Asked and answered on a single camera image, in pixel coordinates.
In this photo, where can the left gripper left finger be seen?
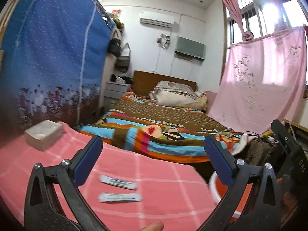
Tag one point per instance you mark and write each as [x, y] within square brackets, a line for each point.
[53, 199]

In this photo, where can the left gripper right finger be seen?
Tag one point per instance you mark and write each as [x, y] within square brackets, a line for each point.
[252, 198]

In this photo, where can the green white ointment packet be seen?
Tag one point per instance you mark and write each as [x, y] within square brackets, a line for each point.
[119, 197]

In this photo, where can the white blue ointment tube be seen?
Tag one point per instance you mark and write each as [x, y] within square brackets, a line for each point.
[117, 182]

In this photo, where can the orange trash bin white rim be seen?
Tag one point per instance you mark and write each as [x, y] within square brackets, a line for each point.
[218, 190]

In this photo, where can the person right hand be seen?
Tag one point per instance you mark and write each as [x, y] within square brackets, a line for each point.
[290, 208]

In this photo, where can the person left hand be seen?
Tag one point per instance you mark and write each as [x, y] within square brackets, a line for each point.
[157, 226]

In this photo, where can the black mesh fan guard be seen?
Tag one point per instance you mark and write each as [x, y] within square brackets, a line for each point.
[261, 152]

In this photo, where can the thick old book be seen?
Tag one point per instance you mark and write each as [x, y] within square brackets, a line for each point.
[43, 135]

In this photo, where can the pink hanging sheet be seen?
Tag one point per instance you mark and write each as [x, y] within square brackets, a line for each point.
[264, 79]

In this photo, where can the pink checked blanket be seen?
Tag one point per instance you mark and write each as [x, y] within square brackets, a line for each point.
[171, 193]

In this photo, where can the colourful striped bed quilt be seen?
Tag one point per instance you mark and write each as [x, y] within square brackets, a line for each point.
[174, 134]

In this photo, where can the grey nightstand drawers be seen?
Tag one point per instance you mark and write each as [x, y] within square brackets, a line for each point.
[113, 92]

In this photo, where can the beige floral pillow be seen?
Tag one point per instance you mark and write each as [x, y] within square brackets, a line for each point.
[172, 94]

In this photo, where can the blue fabric wardrobe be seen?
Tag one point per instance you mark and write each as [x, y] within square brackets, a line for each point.
[53, 57]

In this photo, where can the wooden headboard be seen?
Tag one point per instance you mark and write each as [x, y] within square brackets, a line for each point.
[144, 82]

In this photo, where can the grey hanging tote bag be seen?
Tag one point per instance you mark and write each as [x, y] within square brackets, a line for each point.
[123, 62]

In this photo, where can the black hanging bag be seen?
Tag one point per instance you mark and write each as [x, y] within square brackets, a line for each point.
[114, 47]

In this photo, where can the white air conditioner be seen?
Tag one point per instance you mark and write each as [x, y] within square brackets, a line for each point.
[156, 19]

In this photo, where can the green wall panel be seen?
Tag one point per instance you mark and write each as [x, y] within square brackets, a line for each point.
[190, 48]

